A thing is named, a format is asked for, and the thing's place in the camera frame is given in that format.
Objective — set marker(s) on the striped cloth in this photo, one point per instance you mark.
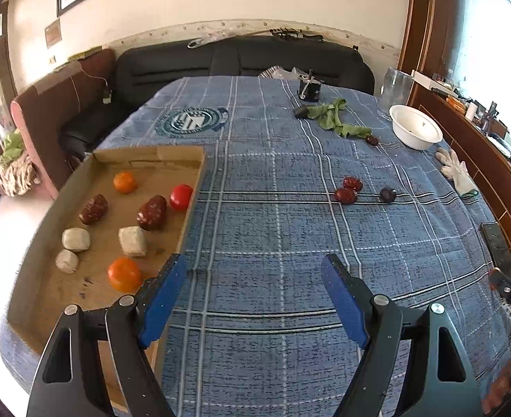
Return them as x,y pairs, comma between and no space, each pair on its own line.
275,71

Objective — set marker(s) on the small black device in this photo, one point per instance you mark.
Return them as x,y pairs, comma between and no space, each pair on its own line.
309,89

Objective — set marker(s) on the white flat box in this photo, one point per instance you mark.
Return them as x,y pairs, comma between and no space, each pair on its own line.
427,79

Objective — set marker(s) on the white lump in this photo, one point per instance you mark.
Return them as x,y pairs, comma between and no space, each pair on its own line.
132,241
76,239
67,261

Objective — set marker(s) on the white work glove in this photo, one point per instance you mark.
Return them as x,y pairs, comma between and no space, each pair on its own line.
457,169

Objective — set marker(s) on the red tomato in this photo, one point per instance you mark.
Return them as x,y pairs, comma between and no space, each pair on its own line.
180,196

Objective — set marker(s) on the crumpled plastic wrap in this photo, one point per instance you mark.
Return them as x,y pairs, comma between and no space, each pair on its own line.
203,41

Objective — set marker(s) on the white cylinder container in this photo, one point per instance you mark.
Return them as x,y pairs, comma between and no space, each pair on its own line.
469,111

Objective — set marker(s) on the orange mandarin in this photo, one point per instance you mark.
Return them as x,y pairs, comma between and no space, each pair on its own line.
124,274
125,182

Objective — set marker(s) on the small red jujube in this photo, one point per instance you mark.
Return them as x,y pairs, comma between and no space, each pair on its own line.
94,209
352,183
345,195
371,140

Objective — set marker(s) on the clear plastic bag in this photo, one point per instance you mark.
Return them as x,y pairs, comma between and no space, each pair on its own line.
298,74

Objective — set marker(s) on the large red jujube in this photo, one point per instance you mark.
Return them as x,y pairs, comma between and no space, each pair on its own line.
152,212

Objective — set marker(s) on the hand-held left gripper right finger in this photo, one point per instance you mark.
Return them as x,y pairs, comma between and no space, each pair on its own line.
344,304

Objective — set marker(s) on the black sofa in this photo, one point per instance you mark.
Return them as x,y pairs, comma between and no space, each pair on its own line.
173,61

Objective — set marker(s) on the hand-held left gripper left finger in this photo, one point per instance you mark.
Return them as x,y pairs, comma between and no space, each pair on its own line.
164,299

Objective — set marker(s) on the dark purple plum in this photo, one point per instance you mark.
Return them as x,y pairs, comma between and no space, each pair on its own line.
387,194

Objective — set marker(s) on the brown armchair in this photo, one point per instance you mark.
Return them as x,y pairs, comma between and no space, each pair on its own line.
51,139

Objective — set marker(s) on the wooden sideboard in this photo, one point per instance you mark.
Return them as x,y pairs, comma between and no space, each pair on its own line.
463,147

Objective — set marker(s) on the white bowl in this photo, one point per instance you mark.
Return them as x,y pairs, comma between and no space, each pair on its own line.
415,125

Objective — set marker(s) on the clear glass jar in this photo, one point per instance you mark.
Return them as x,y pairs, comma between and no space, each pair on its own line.
394,91

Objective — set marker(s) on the green leafy vegetable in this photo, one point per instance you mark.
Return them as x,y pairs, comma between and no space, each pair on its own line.
338,117

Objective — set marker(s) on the cardboard tray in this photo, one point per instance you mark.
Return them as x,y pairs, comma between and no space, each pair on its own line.
103,169

